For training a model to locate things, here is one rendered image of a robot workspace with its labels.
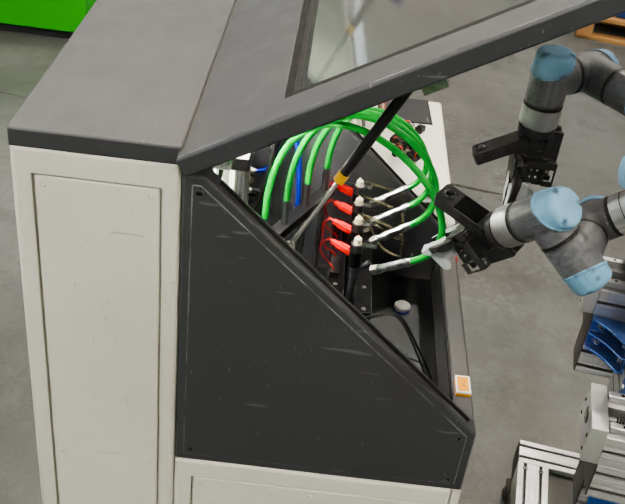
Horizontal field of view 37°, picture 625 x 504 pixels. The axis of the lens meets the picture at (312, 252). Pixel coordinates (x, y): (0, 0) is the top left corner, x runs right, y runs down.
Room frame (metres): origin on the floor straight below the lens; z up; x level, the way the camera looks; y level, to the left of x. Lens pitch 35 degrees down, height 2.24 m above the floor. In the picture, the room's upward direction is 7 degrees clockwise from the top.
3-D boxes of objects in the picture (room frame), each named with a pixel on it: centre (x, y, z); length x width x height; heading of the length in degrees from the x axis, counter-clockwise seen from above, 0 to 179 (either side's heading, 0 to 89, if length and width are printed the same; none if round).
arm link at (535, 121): (1.68, -0.40, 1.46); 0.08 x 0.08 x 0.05
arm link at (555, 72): (1.68, -0.41, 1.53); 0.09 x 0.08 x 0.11; 127
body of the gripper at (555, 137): (1.68, -0.41, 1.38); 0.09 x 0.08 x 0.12; 91
